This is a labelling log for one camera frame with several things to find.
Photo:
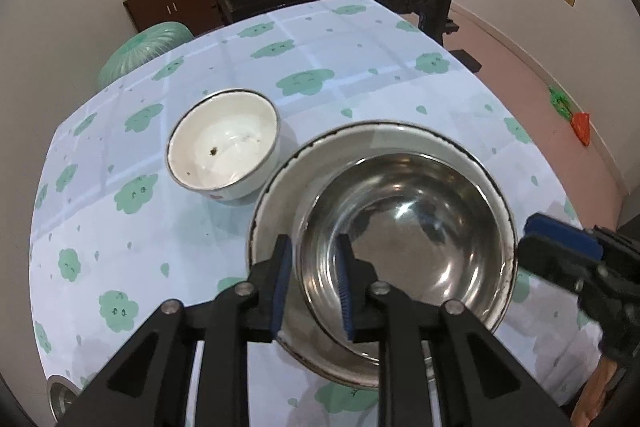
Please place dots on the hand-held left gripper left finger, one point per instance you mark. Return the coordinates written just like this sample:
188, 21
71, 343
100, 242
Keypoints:
281, 282

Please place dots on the green plastic stool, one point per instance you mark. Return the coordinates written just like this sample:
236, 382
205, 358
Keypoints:
145, 47

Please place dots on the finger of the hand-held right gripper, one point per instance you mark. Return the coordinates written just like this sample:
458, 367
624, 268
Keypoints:
545, 262
560, 232

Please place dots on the large white enamel bowl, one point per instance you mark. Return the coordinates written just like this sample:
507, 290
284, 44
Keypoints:
325, 157

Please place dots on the green plastic toy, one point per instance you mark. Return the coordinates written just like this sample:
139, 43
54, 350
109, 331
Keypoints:
560, 103

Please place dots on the orange plastic toy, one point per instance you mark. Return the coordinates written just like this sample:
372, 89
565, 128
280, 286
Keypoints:
581, 129

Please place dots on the green cloud print tablecloth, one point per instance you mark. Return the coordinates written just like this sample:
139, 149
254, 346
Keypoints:
150, 257

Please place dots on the small stainless steel bowl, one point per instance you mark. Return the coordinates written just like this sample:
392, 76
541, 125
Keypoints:
400, 232

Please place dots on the person's right forearm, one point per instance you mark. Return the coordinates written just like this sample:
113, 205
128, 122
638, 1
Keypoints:
595, 392

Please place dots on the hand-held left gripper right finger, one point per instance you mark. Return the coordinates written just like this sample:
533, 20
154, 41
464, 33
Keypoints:
344, 287

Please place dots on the large stainless steel bowl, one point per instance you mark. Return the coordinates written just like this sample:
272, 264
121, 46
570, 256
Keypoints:
60, 399

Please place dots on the small white enamel bowl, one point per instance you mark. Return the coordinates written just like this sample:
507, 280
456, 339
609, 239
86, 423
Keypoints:
220, 147

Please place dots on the brown wooden cabinet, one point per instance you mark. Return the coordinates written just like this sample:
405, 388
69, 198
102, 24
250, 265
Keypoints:
175, 2

